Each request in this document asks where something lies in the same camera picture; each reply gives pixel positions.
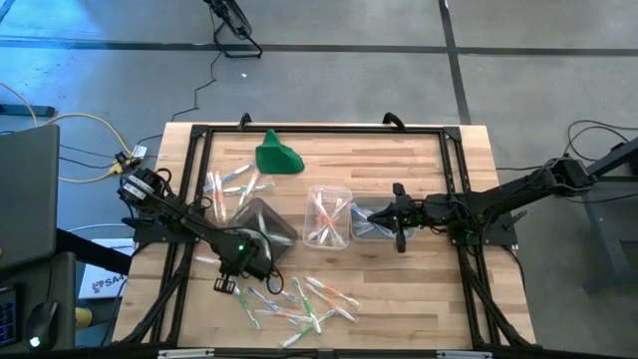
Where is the black table frame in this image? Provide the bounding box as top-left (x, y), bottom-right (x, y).
top-left (118, 122), bottom-right (538, 350)

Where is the dark grey plastic bin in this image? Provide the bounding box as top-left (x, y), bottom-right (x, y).
top-left (229, 196), bottom-right (300, 264)

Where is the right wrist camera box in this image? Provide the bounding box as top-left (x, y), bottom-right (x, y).
top-left (424, 194), bottom-right (453, 220)

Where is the black floor cable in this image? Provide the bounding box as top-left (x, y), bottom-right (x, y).
top-left (554, 118), bottom-right (638, 201)

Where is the black fan cable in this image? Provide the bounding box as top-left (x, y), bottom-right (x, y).
top-left (171, 49), bottom-right (223, 124)

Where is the black flat floor bar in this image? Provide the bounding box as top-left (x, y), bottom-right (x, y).
top-left (0, 104), bottom-right (56, 117)

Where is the cream floor cable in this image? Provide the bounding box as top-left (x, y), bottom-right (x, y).
top-left (0, 82), bottom-right (134, 183)

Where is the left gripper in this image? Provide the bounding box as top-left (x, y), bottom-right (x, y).
top-left (212, 237), bottom-right (274, 294)

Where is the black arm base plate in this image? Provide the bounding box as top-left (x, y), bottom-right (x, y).
top-left (130, 203), bottom-right (206, 245)
top-left (446, 204), bottom-right (519, 246)

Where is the clear plastic bin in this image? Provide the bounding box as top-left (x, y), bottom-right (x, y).
top-left (302, 183), bottom-right (353, 250)

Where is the frosted plastic bin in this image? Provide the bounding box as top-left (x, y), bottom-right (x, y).
top-left (349, 194), bottom-right (416, 243)

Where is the black side desk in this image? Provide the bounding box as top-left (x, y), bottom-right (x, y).
top-left (0, 226), bottom-right (134, 350)

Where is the dark metal table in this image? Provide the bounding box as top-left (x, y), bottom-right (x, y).
top-left (549, 137), bottom-right (638, 295)

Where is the black floor fan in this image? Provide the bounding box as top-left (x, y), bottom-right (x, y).
top-left (202, 0), bottom-right (264, 60)

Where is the black computer mouse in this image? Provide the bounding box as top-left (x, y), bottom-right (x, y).
top-left (25, 300), bottom-right (60, 350)

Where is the white printed box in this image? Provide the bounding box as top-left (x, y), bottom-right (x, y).
top-left (78, 237), bottom-right (131, 300)

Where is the silver metal bracket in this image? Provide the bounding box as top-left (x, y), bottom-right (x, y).
top-left (158, 348), bottom-right (215, 359)
top-left (437, 350), bottom-right (492, 359)

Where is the green cloth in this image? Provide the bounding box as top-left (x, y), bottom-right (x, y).
top-left (254, 128), bottom-right (306, 176)

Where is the black keyboard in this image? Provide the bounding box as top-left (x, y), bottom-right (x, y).
top-left (0, 286), bottom-right (21, 350)

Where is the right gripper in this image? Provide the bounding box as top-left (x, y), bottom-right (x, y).
top-left (367, 182), bottom-right (429, 254)

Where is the blue toothbrush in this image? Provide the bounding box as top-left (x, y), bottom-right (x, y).
top-left (268, 281), bottom-right (299, 303)
top-left (247, 286), bottom-right (281, 311)
top-left (221, 162), bottom-right (255, 183)
top-left (352, 206), bottom-right (380, 225)
top-left (353, 221), bottom-right (396, 238)

